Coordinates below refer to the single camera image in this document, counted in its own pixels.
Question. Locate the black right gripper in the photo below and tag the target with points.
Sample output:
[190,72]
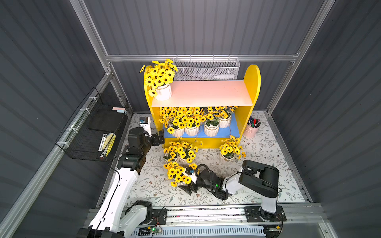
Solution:
[196,181]

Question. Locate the white tube in wire basket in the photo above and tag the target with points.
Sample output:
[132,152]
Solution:
[224,77]

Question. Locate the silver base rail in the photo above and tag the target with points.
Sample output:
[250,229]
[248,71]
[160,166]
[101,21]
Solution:
[221,215]

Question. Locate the white wire wall basket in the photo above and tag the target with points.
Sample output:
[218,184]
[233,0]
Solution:
[199,70]

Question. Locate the white marker in basket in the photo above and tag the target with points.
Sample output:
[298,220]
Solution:
[103,140]

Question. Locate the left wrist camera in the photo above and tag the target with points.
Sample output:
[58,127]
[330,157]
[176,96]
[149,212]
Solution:
[145,123]

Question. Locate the shelf pot two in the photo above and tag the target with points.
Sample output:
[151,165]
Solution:
[189,120]
[176,173]

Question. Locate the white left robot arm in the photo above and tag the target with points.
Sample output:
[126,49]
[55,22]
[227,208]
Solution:
[108,222]

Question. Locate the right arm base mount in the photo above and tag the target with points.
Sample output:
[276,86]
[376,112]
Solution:
[257,214]

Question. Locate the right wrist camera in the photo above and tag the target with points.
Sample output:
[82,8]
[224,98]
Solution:
[191,173]

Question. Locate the shelf pot four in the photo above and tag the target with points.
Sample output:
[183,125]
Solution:
[187,150]
[225,115]

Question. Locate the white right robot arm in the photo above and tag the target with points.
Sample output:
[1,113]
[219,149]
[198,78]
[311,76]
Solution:
[258,177]

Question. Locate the shelf pot five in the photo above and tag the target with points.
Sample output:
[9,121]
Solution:
[171,154]

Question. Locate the pink pen cup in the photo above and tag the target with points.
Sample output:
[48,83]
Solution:
[252,127]

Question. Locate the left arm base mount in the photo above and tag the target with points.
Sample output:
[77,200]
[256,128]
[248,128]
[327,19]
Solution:
[158,217]

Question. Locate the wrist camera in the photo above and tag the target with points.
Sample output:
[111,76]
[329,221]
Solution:
[191,173]
[145,123]

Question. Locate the yellow marker in basket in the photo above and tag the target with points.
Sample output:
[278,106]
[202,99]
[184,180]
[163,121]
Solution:
[109,142]

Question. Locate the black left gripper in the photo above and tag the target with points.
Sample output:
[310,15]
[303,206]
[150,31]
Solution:
[160,138]

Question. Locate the shelf pot one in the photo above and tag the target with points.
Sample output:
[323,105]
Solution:
[158,79]
[171,118]

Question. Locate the black wire wall basket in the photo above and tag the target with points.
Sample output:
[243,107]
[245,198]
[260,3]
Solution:
[82,137]

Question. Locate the pink sticky notes in basket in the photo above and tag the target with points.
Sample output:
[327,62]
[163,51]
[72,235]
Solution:
[119,110]

